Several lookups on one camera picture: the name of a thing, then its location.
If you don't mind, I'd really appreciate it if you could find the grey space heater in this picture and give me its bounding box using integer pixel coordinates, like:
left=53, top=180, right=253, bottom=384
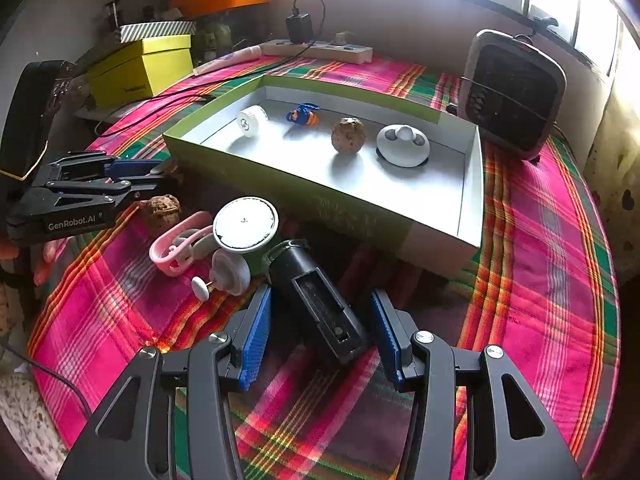
left=457, top=28, right=567, bottom=162

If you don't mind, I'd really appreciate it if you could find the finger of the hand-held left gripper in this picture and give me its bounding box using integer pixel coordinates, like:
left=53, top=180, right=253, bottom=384
left=32, top=152, right=166, bottom=183
left=27, top=172, right=173, bottom=213

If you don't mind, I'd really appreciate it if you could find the white egg-shaped device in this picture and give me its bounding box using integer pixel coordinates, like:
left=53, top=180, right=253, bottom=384
left=376, top=124, right=431, bottom=167

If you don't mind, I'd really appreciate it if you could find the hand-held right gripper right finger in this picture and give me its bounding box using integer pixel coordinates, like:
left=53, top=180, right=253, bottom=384
left=370, top=289, right=583, bottom=480

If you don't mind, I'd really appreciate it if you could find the striped box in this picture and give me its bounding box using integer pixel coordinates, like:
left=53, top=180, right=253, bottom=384
left=119, top=20, right=197, bottom=43

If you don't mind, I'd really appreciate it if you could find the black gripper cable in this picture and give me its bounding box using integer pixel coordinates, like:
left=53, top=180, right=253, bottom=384
left=0, top=345, right=96, bottom=416

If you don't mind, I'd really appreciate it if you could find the brown walnut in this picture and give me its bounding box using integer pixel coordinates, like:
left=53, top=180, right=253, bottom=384
left=331, top=117, right=365, bottom=155
left=140, top=193, right=182, bottom=231

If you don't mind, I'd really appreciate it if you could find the patterned curtain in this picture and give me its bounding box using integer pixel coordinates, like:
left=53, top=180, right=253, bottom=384
left=582, top=25, right=640, bottom=281

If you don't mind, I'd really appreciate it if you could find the black handheld device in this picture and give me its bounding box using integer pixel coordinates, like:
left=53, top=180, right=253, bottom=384
left=262, top=239, right=369, bottom=366

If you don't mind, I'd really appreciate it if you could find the black charger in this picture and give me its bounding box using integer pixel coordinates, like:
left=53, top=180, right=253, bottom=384
left=285, top=12, right=313, bottom=43

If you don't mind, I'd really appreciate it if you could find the white power strip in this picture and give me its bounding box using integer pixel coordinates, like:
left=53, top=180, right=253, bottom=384
left=257, top=40, right=374, bottom=65

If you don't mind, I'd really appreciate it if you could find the blue cord with orange bead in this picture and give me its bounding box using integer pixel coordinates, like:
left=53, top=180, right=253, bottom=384
left=285, top=102, right=321, bottom=127

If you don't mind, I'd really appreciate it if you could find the round green tin white lid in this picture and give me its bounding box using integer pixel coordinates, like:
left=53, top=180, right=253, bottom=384
left=212, top=196, right=280, bottom=277

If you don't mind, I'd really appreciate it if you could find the white knobbed disc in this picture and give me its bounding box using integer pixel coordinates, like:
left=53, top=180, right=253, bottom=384
left=191, top=251, right=251, bottom=302

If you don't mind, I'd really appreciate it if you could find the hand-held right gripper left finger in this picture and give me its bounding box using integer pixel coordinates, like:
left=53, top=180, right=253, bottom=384
left=57, top=284, right=273, bottom=480

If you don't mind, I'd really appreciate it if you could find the person's left hand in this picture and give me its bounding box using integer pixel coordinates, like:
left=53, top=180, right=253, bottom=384
left=32, top=239, right=60, bottom=286

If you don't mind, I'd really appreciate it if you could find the plaid tablecloth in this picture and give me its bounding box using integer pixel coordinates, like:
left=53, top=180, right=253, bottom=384
left=27, top=55, right=621, bottom=480

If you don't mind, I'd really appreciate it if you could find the yellow box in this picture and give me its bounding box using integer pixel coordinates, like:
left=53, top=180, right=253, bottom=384
left=86, top=35, right=195, bottom=109

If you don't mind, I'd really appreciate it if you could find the green cardboard box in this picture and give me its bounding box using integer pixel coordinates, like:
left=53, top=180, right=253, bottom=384
left=163, top=74, right=485, bottom=280

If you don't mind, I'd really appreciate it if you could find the white tube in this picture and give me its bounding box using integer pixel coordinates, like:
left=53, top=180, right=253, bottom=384
left=192, top=46, right=262, bottom=77

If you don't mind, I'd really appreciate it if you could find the dark carved container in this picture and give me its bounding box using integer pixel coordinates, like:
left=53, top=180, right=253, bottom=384
left=0, top=60, right=78, bottom=181

